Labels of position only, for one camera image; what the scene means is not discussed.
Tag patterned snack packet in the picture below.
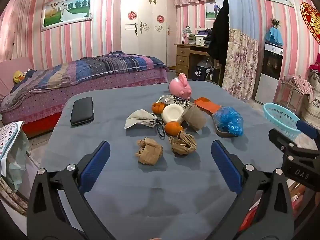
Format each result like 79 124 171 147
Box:
156 94 194 109

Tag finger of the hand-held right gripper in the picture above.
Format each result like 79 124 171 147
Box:
296 120 320 140
268 128 320 157

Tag black coat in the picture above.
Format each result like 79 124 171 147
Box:
208 0 230 65

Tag yellow duck plush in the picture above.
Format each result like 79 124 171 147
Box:
12 70 25 84

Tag pink piggy bank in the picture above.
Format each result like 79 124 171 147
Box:
168 72 192 101

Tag orange peel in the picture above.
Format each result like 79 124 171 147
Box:
152 102 167 115

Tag beige face mask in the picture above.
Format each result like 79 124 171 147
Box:
124 109 167 139

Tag light blue plastic basket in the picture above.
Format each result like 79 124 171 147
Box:
262 102 302 140

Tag pale blue curtain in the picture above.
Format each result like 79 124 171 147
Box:
226 0 265 40

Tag cardboard tube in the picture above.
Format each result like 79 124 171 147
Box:
182 103 207 132

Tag white round soap bar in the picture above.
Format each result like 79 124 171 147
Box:
161 104 186 125

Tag desk lamp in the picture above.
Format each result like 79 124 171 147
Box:
182 26 192 45

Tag crumpled brown paper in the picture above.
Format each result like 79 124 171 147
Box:
135 137 164 166
168 131 197 155

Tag heart print cloth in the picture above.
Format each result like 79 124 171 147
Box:
0 121 25 178

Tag framed wedding photo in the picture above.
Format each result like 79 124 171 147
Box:
40 0 94 32

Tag blue plastic bag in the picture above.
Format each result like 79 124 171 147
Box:
215 106 244 137

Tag whole orange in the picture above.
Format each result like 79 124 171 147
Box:
164 121 184 137

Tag white box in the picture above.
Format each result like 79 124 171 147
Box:
195 34 210 46

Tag pink clothes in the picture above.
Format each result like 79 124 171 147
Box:
285 74 314 97

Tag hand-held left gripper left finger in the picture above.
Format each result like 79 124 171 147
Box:
26 141 118 240

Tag pink bed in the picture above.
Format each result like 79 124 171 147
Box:
0 56 170 139

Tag small framed photo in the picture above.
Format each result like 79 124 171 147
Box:
205 0 224 20

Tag black smartphone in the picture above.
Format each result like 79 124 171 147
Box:
70 97 95 127

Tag metal rack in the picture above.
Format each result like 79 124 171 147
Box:
279 78 312 110

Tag striped purple blue blanket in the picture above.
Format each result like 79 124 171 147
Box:
0 51 170 108

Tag white water dispenser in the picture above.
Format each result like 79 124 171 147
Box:
252 42 284 105

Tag grey tablecloth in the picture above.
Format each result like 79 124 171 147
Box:
39 80 288 240

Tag wooden desk with drawers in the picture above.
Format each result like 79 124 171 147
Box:
174 43 223 85

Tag pile of colourful clothes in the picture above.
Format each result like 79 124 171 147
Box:
308 52 320 73

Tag lace covered furniture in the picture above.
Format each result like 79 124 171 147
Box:
301 69 320 128

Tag floral curtain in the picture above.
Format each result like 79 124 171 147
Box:
222 29 259 100

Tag black box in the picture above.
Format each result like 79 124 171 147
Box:
192 65 208 81

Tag white wardrobe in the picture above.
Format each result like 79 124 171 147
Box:
115 0 178 68

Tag red heart wall decoration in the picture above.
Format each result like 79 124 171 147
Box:
300 2 320 44

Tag blue cloth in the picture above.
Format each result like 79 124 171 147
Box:
265 27 284 46

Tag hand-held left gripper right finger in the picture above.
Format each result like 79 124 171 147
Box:
211 140 295 240

